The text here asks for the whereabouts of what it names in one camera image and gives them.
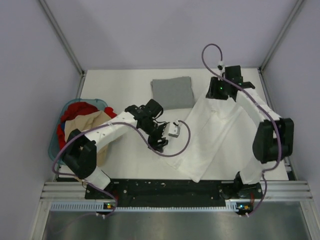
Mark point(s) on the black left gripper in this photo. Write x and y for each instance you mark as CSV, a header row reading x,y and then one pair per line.
x,y
158,146

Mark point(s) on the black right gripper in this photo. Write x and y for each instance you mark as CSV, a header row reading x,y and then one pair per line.
x,y
212,93

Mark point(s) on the white daisy print t-shirt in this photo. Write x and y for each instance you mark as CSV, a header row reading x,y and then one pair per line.
x,y
213,125

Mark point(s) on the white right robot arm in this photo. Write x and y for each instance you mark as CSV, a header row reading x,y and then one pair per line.
x,y
274,136

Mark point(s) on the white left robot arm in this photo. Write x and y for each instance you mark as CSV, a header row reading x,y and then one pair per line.
x,y
82,147

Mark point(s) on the folded grey t-shirt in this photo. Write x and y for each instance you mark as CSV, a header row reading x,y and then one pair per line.
x,y
174,93

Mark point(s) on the beige t-shirt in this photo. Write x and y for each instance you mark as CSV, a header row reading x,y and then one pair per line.
x,y
87,122

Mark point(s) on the red t-shirt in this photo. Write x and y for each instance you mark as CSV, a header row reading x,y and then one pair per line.
x,y
75,109

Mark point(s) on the teal plastic laundry bin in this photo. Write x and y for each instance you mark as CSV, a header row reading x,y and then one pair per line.
x,y
54,147

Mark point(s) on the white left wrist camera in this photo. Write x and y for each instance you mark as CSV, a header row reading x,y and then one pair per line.
x,y
173,129

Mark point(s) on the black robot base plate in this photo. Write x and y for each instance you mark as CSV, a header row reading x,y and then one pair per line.
x,y
167,193

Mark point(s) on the aluminium frame front rail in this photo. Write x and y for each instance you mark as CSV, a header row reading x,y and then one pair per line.
x,y
75,191

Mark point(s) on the right aluminium corner post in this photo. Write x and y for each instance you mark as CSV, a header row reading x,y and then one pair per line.
x,y
293,14

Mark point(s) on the aluminium corner post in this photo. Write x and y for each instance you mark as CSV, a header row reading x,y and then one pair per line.
x,y
293,14
60,36

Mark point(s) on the left aluminium corner post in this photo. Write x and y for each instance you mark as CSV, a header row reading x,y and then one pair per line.
x,y
60,36

